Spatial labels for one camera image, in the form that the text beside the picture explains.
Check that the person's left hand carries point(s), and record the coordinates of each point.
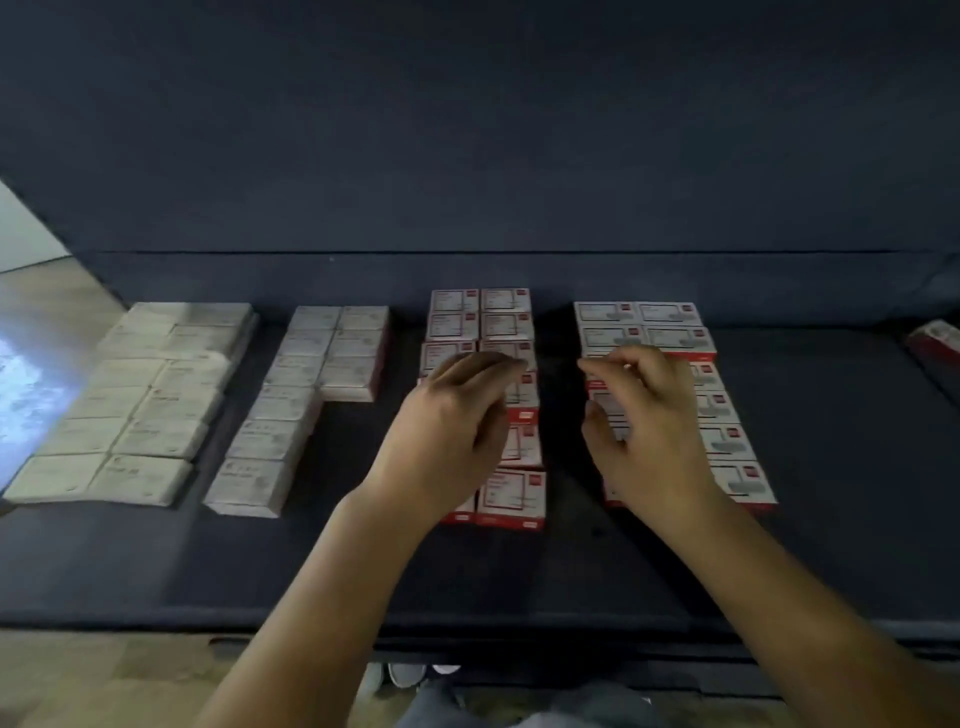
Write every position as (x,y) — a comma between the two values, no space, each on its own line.
(443,443)

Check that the person's right hand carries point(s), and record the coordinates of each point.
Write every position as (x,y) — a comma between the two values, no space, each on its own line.
(660,443)

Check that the small red white box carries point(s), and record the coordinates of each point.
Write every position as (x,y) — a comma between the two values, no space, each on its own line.
(513,498)
(527,393)
(612,495)
(669,312)
(518,351)
(683,339)
(746,482)
(462,510)
(612,338)
(453,326)
(720,405)
(708,374)
(732,441)
(525,444)
(455,302)
(506,300)
(509,326)
(440,353)
(608,312)

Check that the pile of red white boxes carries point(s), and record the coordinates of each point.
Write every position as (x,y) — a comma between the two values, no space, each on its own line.
(938,342)

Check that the dark metal shelf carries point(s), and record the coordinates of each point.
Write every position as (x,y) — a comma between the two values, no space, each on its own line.
(450,135)

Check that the person's left forearm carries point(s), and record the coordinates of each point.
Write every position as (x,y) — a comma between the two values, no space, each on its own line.
(300,630)

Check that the person's right forearm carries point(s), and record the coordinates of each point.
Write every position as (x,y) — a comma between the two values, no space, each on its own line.
(810,623)

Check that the person's grey clothing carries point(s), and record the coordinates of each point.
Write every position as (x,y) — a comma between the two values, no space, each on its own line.
(540,705)

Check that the pink slipper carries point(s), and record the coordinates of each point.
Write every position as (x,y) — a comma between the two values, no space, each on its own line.
(446,668)

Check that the grey slipper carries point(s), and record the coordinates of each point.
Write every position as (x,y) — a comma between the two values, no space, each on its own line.
(405,674)
(372,678)

